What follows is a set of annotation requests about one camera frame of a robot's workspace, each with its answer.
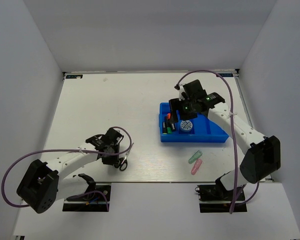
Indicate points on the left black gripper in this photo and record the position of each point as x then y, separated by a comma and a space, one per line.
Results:
110, 161

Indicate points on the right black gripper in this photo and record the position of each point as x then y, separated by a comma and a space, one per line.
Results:
175, 104

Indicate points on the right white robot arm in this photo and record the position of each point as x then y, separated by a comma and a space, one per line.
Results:
262, 154

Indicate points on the blue divided plastic bin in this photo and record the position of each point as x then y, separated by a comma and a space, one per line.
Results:
204, 130

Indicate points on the black handled scissors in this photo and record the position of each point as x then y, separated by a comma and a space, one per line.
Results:
122, 162

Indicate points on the orange capped black highlighter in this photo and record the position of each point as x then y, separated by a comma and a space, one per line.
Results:
170, 124

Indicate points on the left corner label sticker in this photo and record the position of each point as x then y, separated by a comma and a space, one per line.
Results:
74, 76

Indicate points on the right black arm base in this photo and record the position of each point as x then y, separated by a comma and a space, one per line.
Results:
212, 201

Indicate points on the round blue patterned tin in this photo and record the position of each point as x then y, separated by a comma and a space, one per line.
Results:
185, 126

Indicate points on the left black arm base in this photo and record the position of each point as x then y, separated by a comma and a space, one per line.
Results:
91, 203

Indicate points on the corner label sticker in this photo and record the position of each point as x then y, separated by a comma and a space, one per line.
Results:
74, 76
226, 75

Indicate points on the right corner label sticker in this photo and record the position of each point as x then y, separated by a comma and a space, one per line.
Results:
226, 75

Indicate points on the pink translucent marker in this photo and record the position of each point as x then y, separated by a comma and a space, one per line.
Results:
196, 166

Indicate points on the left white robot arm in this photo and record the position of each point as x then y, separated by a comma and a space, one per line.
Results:
45, 182

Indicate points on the yellow capped black highlighter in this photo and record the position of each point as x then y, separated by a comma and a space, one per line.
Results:
164, 128

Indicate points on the green capped black highlighter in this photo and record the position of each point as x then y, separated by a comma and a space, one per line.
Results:
168, 126

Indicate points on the green translucent marker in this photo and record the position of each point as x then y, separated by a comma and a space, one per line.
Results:
195, 156

